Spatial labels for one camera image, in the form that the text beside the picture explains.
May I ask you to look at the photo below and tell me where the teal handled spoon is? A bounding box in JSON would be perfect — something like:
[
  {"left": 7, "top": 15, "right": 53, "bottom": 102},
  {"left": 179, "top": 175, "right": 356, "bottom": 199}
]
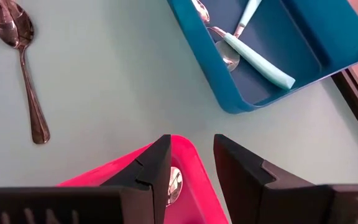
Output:
[{"left": 191, "top": 0, "right": 296, "bottom": 91}]

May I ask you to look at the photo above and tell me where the pink plastic bin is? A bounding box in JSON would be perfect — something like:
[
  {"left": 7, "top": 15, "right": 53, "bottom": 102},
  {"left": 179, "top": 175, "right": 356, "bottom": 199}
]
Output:
[{"left": 57, "top": 134, "right": 229, "bottom": 224}]

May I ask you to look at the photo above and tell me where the green table mat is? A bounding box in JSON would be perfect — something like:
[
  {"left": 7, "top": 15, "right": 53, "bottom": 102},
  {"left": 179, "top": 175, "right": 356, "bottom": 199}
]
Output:
[{"left": 0, "top": 0, "right": 358, "bottom": 200}]

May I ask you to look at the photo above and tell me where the light blue handled spoon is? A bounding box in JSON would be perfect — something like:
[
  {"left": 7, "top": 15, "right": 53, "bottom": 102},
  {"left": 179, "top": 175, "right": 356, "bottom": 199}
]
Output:
[{"left": 215, "top": 0, "right": 263, "bottom": 72}]

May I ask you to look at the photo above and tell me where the pink handled spoon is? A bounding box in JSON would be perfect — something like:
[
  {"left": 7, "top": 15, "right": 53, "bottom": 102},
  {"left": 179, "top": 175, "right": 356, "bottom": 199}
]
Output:
[{"left": 165, "top": 166, "right": 183, "bottom": 208}]

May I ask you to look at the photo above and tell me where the dark blue plastic bin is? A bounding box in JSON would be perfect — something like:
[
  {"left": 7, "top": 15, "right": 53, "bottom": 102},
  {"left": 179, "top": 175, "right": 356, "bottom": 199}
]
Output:
[{"left": 166, "top": 0, "right": 358, "bottom": 114}]

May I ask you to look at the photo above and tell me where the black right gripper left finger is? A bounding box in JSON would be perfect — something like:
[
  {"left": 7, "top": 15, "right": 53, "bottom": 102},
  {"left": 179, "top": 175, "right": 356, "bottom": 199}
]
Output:
[{"left": 0, "top": 134, "right": 172, "bottom": 224}]

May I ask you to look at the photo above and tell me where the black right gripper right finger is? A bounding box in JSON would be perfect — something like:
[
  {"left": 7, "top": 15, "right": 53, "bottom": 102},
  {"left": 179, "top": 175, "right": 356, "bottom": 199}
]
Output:
[{"left": 213, "top": 133, "right": 358, "bottom": 224}]

